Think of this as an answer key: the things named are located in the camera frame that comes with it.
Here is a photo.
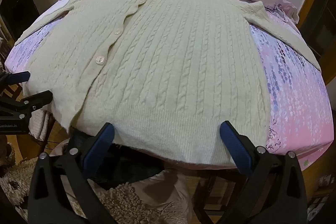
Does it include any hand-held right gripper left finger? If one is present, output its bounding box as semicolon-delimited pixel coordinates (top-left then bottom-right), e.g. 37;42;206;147
28;122;116;224

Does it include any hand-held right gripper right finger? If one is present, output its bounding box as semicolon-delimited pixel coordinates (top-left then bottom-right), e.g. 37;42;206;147
219;121;308;224

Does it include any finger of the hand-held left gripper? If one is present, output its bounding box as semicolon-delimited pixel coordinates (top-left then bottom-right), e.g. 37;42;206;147
0;71;31;95
0;90;53;123

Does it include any cream cable-knit cardigan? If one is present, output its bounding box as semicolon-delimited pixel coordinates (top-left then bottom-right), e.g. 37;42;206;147
14;0;322;165

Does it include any quilted pink cloth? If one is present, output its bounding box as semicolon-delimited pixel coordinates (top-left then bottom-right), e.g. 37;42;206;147
28;108;56;141

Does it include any dark cloth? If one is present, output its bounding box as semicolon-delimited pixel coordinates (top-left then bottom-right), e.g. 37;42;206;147
68;132;164;189

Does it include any beige shaggy rug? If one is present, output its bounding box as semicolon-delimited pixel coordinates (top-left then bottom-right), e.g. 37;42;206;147
0;143;184;224

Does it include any dark wooden frame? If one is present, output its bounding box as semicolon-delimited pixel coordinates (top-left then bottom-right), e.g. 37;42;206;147
194;166;250;224

